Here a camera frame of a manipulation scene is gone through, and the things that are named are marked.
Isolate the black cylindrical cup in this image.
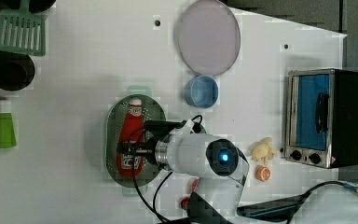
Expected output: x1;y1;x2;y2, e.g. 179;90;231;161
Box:
0;50;35;91

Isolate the red round toy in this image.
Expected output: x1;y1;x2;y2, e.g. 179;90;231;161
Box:
180;197;189;209

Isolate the green slotted dish rack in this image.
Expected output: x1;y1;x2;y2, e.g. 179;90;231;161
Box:
0;0;46;57

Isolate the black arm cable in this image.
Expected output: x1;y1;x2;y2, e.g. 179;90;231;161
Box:
127;114;204;224

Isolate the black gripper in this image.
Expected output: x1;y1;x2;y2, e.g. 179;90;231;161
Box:
129;119;179;165

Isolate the red plush ketchup bottle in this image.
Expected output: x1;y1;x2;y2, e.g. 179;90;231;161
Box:
117;98;145;177

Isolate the black toaster oven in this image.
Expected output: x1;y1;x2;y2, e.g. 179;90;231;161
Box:
284;68;358;169

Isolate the red strawberry toy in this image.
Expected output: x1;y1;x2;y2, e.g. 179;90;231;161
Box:
190;178;199;192

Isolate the green oval strainer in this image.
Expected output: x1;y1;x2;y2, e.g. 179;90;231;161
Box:
105;94;166;188

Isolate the blue bowl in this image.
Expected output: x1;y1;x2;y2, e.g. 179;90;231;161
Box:
185;76;219;108

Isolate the green white tube bottle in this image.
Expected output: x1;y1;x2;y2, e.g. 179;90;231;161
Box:
0;99;17;148

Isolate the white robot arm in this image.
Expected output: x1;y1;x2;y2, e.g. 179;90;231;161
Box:
117;119;249;224

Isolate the yellow plush toy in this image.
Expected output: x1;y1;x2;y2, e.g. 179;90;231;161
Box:
252;137;277;166

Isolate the grey round plate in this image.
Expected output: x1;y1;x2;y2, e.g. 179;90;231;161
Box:
177;0;241;76

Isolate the orange slice toy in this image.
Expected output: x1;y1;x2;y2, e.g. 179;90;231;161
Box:
255;165;271;182

